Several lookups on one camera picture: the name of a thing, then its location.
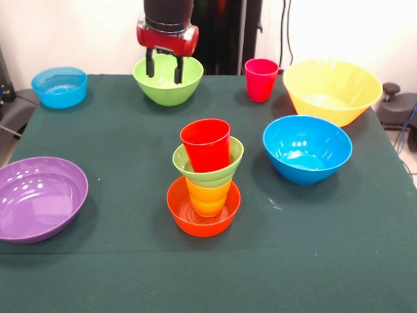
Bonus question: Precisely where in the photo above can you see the orange plastic bowl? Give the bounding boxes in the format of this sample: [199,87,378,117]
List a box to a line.
[165,175,242,238]

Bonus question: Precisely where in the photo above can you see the small green ribbed bowl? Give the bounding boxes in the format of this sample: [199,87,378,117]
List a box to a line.
[171,136,245,188]

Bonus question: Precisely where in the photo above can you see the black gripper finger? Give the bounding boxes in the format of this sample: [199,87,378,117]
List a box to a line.
[173,55,184,85]
[145,48,155,78]

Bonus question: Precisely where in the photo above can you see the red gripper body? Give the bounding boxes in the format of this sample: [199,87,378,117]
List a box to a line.
[136,16,200,58]

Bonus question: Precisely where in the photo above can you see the orange plastic cup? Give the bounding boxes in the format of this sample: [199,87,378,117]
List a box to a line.
[184,175,233,218]

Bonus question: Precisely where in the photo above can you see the dark green tablecloth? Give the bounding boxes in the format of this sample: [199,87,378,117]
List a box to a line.
[0,74,417,313]

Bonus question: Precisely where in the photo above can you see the large blue plastic bowl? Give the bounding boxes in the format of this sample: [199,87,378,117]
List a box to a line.
[262,115,354,186]

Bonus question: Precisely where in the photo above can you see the purple plastic bowl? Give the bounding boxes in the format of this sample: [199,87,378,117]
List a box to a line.
[0,156,89,245]

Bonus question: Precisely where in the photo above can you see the black hanging cable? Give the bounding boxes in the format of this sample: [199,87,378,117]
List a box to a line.
[279,0,296,68]

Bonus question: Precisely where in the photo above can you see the grey machine base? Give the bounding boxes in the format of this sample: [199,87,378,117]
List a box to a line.
[0,87,42,138]

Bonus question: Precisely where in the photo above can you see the black equipment rack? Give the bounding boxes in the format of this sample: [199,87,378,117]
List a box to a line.
[0,45,17,110]

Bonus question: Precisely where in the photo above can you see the blue cable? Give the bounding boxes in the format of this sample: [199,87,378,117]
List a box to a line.
[394,103,417,155]

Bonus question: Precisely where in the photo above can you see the large green plastic bowl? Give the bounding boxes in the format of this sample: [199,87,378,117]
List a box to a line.
[132,53,205,107]

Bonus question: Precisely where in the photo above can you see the grey base with black knob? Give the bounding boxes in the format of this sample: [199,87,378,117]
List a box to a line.
[377,82,417,131]

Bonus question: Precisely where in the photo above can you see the yellow plastic bowl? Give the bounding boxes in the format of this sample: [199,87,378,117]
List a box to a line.
[282,59,384,128]

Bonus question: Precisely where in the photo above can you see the pink plastic cup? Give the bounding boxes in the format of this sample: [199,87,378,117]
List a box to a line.
[244,58,280,103]

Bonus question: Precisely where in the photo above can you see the red plastic cup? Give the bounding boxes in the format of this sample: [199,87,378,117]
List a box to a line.
[179,118,232,174]

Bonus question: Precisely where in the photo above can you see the small blue plastic bowl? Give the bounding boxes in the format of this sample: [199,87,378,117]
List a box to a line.
[31,67,88,110]

